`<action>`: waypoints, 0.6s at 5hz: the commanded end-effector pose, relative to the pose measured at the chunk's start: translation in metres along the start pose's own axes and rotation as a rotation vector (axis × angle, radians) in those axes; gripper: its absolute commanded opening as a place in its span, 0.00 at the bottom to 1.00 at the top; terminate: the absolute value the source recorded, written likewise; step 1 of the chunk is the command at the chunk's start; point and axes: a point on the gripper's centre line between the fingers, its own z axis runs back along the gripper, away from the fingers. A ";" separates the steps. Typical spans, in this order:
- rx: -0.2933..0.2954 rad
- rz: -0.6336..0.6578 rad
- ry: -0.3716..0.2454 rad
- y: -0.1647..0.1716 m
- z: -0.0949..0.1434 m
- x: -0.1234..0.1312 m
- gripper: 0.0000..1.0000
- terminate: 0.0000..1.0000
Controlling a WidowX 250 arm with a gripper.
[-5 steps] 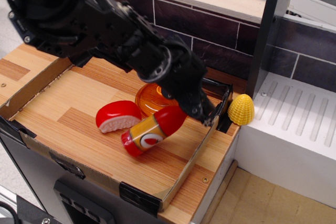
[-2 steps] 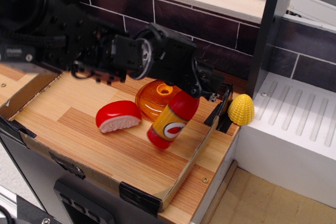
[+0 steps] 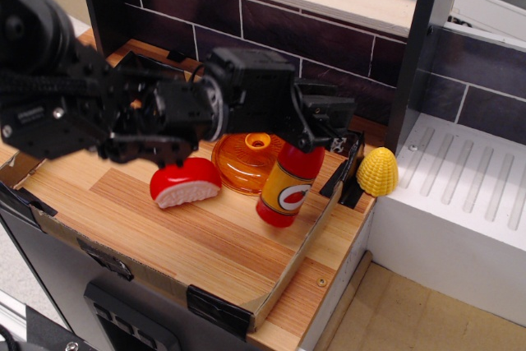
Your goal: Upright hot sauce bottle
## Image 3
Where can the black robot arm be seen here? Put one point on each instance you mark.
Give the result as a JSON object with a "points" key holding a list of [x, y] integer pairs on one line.
{"points": [[59, 96]]}

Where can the red hot sauce bottle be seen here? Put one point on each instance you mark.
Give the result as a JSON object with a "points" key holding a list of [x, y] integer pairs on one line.
{"points": [[288, 185]]}

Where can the orange transparent pot lid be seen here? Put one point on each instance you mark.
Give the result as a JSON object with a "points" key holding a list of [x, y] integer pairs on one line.
{"points": [[245, 160]]}

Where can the red white toy sushi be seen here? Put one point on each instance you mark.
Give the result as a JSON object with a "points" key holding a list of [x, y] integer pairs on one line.
{"points": [[196, 180]]}

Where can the cardboard fence with black tape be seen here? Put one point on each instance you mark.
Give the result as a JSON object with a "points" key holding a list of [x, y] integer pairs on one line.
{"points": [[211, 271]]}

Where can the yellow toy corn piece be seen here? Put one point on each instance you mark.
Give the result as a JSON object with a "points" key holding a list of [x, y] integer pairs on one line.
{"points": [[378, 173]]}

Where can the black vertical post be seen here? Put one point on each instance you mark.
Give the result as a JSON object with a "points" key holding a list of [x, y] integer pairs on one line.
{"points": [[429, 18]]}

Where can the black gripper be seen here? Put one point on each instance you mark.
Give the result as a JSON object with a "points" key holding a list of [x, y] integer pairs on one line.
{"points": [[253, 91]]}

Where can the white dish drainer sink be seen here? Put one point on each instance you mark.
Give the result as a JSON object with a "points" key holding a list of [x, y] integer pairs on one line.
{"points": [[456, 221]]}

